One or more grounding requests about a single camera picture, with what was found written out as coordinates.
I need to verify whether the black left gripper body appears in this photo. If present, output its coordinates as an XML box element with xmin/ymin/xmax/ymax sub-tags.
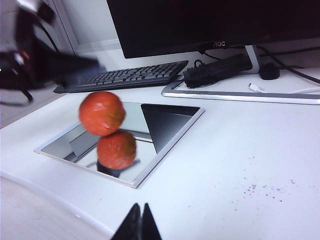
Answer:
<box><xmin>47</xmin><ymin>53</ymin><xmax>106</xmax><ymax>89</ymax></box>

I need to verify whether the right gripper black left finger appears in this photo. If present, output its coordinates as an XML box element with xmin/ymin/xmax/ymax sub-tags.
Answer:
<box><xmin>109</xmin><ymin>202</ymin><xmax>142</xmax><ymax>240</ymax></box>

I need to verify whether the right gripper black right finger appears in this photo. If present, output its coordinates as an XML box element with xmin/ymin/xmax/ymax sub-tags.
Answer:
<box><xmin>141</xmin><ymin>202</ymin><xmax>163</xmax><ymax>240</ymax></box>

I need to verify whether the orange fruit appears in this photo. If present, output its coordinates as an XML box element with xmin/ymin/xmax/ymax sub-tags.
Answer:
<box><xmin>78</xmin><ymin>90</ymin><xmax>127</xmax><ymax>137</ymax></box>

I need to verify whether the black keyboard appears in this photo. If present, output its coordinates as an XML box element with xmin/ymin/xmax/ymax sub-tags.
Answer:
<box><xmin>52</xmin><ymin>59</ymin><xmax>190</xmax><ymax>95</ymax></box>

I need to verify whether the black monitor with silver stand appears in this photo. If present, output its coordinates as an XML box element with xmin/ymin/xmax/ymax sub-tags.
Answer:
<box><xmin>105</xmin><ymin>0</ymin><xmax>320</xmax><ymax>106</ymax></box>

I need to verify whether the black round plug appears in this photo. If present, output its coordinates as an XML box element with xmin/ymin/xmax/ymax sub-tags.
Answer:
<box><xmin>259</xmin><ymin>62</ymin><xmax>281</xmax><ymax>81</ymax></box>

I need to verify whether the grey aluminium partition frame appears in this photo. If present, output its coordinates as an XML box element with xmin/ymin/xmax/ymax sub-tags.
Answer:
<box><xmin>49</xmin><ymin>0</ymin><xmax>126</xmax><ymax>55</ymax></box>

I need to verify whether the square mirror with white frame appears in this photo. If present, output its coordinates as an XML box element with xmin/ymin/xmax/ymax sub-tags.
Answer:
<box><xmin>33</xmin><ymin>100</ymin><xmax>207</xmax><ymax>190</ymax></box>

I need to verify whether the white cable with connector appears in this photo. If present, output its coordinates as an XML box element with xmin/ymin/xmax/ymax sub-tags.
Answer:
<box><xmin>247</xmin><ymin>82</ymin><xmax>320</xmax><ymax>95</ymax></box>

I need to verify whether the black monitor cable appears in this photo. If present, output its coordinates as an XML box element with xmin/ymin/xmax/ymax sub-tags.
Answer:
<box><xmin>256</xmin><ymin>44</ymin><xmax>320</xmax><ymax>84</ymax></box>

